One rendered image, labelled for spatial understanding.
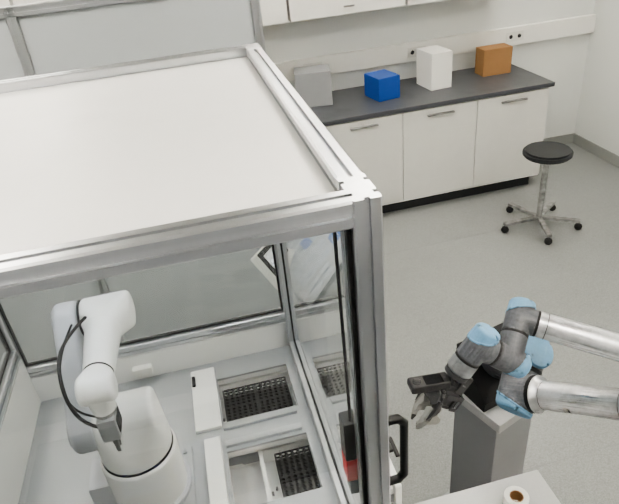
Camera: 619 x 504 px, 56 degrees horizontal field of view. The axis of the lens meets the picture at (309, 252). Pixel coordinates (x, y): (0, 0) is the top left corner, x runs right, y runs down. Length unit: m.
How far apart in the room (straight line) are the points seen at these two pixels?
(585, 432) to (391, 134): 2.51
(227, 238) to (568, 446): 2.58
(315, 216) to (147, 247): 0.21
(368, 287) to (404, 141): 3.85
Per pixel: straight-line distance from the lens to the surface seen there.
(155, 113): 1.27
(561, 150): 4.51
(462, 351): 1.65
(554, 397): 1.87
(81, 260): 0.73
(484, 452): 2.35
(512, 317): 1.72
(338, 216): 0.74
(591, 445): 3.16
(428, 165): 4.78
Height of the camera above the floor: 2.32
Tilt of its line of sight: 32 degrees down
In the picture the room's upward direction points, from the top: 6 degrees counter-clockwise
